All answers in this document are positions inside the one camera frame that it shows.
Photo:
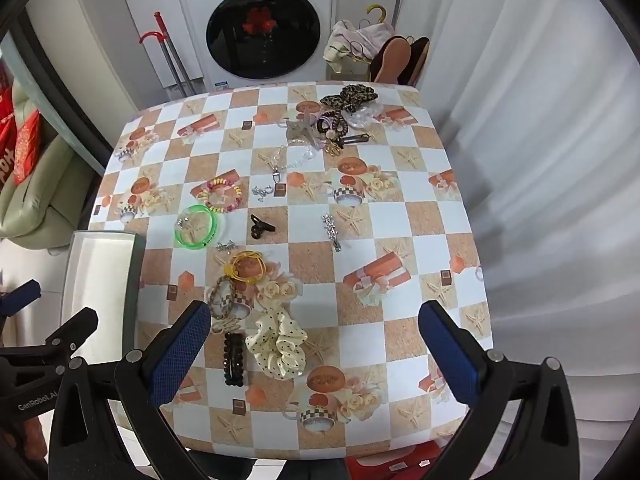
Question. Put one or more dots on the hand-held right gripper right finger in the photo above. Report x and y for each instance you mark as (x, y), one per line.
(450, 355)

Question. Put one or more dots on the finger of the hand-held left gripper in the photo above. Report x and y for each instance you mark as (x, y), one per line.
(20, 295)
(80, 322)

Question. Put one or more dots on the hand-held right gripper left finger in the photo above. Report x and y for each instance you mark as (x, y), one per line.
(180, 355)

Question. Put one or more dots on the white jewelry tray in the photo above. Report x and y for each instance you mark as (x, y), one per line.
(100, 280)

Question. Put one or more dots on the cream polka dot scrunchie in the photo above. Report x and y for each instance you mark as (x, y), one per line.
(277, 345)

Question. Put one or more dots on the neon green bangle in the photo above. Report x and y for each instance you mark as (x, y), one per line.
(178, 238)

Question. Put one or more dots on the small silver charm clip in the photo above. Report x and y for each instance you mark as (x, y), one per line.
(187, 225)

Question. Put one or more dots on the silver rhinestone hair clip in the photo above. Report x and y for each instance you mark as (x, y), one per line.
(331, 232)

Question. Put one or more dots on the black beaded hair clip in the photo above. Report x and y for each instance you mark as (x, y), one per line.
(234, 360)

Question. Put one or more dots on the beige sofa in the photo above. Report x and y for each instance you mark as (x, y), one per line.
(45, 195)

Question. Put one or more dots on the red box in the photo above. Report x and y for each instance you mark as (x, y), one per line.
(390, 462)

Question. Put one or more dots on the red cushion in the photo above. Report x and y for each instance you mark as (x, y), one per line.
(27, 150)

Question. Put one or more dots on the black claw clip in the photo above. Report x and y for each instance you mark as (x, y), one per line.
(260, 227)

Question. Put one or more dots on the red printed bag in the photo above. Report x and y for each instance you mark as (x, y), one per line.
(5, 130)

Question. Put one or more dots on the silver earrings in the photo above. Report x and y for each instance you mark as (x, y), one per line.
(262, 192)

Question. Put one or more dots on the black flat hair clip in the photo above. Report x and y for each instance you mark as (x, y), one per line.
(357, 138)

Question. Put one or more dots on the gold earrings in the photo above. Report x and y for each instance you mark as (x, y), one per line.
(332, 148)

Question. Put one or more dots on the grey star hair claw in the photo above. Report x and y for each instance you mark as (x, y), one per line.
(300, 130)

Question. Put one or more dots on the leopard print scrunchie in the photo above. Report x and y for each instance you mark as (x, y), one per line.
(350, 97)

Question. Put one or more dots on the dark brown slipper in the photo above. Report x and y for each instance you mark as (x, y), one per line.
(419, 60)

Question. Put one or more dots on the tan sole slipper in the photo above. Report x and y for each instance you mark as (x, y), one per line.
(392, 60)

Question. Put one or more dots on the pile of pale clothes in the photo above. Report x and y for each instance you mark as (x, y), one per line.
(350, 40)

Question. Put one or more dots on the white washing machine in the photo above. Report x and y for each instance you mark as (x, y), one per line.
(200, 10)

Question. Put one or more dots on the red garment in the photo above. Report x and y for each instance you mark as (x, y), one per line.
(257, 22)

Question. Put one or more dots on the yellow clothes hanger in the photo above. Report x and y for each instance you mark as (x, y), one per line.
(376, 10)

